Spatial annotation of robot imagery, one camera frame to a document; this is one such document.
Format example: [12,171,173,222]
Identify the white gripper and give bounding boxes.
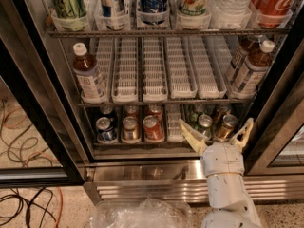
[179,118,254,177]

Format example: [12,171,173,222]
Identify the tea bottle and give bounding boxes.
[232,40,275,96]
[225,35,262,83]
[73,43,105,104]

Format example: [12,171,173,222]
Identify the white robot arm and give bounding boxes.
[179,118,262,228]

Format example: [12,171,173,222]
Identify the white bottom shelf tray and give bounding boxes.
[165,104,184,143]

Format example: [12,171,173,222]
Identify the right fridge door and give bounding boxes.
[243,57,304,176]

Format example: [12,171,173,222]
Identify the steel fridge base grille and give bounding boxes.
[84,160,304,203]

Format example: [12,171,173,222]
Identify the red coca-cola bottle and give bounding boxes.
[250,0,294,29]

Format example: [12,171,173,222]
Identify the dark blue can top shelf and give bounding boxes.
[139,0,167,25]

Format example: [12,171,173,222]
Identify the silver blue can top shelf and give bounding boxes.
[101,0,126,30]

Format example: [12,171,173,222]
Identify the left glass fridge door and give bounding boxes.
[0,43,86,188]

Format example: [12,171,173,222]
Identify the green can top shelf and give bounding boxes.
[52,0,86,31]

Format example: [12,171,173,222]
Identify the bronze soda can front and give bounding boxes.
[215,114,238,142]

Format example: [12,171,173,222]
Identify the bronze soda can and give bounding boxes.
[212,104,232,124]
[215,114,238,142]

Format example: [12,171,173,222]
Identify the green soda can front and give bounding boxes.
[196,114,213,140]

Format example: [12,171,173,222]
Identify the green soda can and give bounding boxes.
[196,114,213,140]
[189,104,207,124]

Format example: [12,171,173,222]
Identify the bronze soda can rear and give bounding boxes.
[212,104,232,124]

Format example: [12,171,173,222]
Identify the green soda can rear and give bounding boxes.
[189,104,207,124]

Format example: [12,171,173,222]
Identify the red soda can front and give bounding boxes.
[142,115,163,142]

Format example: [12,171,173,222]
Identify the red soda can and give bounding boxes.
[142,115,163,142]
[147,104,163,121]

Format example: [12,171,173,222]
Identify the red soda can rear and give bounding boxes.
[147,104,163,121]

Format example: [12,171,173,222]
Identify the gold soda can front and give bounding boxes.
[123,116,140,141]

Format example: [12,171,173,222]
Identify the gold soda can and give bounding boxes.
[124,105,140,119]
[123,116,140,141]

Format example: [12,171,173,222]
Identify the gold soda can rear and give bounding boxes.
[124,105,140,119]

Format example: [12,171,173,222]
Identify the clear plastic bin with bag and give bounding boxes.
[90,198,193,228]

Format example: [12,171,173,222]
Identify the blue soda can front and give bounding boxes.
[96,117,117,142]

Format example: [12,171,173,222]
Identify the blue soda can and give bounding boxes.
[100,105,117,122]
[96,117,117,142]

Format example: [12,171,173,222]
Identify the blue soda can rear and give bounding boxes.
[100,105,117,122]

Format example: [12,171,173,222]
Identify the middle wire shelf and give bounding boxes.
[78,99,254,107]

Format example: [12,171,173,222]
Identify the wire shelf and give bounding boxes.
[78,99,254,107]
[48,28,291,39]

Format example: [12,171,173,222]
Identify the top wire shelf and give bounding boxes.
[48,28,291,39]

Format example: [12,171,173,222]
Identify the orange cable on floor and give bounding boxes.
[51,187,64,228]

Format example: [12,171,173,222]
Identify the black cables on floor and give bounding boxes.
[0,187,58,228]

